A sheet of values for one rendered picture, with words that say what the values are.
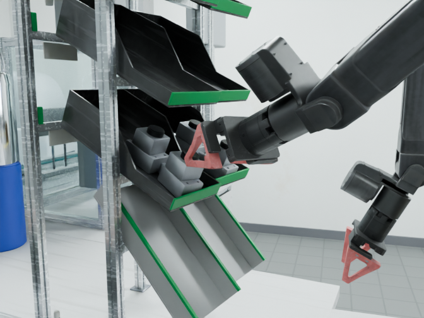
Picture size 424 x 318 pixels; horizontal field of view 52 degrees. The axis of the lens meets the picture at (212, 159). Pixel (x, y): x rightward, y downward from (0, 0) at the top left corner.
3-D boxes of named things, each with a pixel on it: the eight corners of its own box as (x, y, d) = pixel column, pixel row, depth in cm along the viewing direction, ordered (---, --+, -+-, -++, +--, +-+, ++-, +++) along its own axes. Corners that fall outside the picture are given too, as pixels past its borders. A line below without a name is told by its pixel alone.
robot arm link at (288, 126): (323, 131, 54) (335, 110, 58) (291, 86, 52) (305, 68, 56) (281, 151, 58) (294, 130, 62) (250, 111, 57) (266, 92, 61)
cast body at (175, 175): (198, 198, 73) (212, 163, 71) (178, 201, 70) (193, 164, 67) (169, 171, 78) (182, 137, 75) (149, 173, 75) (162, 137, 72)
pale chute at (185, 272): (226, 300, 80) (241, 289, 78) (182, 334, 70) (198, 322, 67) (143, 182, 88) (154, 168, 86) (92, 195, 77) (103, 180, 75)
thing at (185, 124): (202, 158, 91) (214, 129, 89) (190, 161, 88) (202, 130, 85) (174, 139, 95) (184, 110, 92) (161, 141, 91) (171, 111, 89)
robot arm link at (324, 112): (344, 123, 48) (373, 84, 53) (283, 37, 46) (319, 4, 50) (272, 150, 57) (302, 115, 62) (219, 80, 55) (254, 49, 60)
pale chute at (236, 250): (252, 269, 94) (265, 259, 92) (219, 293, 83) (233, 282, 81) (178, 169, 101) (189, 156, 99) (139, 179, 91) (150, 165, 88)
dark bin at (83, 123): (216, 194, 78) (232, 159, 75) (170, 212, 67) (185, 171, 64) (113, 121, 90) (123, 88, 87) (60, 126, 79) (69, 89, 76)
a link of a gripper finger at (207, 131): (168, 141, 65) (209, 115, 59) (203, 141, 70) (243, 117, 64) (180, 184, 64) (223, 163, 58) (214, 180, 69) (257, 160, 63)
